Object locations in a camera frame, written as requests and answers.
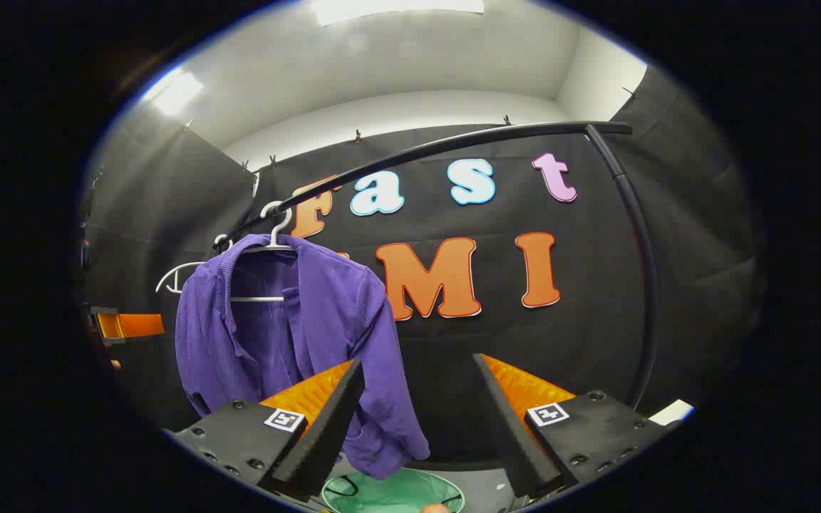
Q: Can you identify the black clothes rack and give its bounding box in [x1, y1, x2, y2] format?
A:
[212, 121, 661, 410]

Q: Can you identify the large ceiling light panel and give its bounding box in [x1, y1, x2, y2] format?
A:
[311, 0, 486, 27]

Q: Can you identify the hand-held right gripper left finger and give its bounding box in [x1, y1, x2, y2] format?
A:
[161, 358, 367, 499]

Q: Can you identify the white clothes hanger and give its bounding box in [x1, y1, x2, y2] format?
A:
[155, 234, 234, 294]
[229, 201, 301, 304]

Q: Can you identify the row of backdrop clips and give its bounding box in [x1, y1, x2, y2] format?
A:
[182, 85, 636, 172]

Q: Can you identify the small ceiling light panel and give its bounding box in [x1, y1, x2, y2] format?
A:
[141, 68, 206, 117]

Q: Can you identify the purple ribbed shirt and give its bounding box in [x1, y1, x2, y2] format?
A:
[174, 233, 431, 480]

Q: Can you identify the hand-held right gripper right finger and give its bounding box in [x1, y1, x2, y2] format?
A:
[472, 353, 683, 499]

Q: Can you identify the green laundry hamper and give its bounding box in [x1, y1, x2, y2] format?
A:
[321, 467, 467, 513]

